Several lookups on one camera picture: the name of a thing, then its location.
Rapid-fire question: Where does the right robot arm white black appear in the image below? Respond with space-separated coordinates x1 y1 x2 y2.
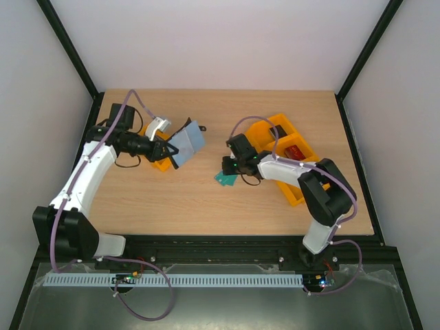
222 133 358 270

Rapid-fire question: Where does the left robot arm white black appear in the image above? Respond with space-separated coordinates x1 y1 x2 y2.
32 104 179 265

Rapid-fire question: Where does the red card in bin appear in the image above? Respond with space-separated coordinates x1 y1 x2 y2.
285 144 306 161

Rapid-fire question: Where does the small yellow bin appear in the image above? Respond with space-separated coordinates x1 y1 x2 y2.
151 131 172 173

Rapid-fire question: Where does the yellow three-compartment bin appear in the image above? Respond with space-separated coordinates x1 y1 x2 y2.
245 113 320 207

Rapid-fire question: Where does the black item in bin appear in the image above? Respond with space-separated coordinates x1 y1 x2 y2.
269 124 287 138

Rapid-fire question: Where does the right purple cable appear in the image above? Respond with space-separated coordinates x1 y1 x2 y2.
229 115 363 297

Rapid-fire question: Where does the purple cable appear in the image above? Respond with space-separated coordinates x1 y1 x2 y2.
229 115 363 297
49 89 176 322

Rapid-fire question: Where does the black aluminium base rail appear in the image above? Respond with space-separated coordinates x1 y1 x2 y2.
34 234 403 272

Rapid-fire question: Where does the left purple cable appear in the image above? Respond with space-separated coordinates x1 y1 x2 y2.
49 89 176 322

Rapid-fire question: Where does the white slotted cable duct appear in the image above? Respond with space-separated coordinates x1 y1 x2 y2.
43 273 303 288

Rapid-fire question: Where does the left black frame post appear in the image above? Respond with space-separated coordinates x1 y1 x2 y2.
36 0 102 100

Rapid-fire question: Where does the black frame post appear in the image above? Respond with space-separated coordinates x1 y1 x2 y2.
36 0 102 100
335 0 405 102

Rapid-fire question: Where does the right black frame post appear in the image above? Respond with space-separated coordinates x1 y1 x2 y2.
335 0 405 102

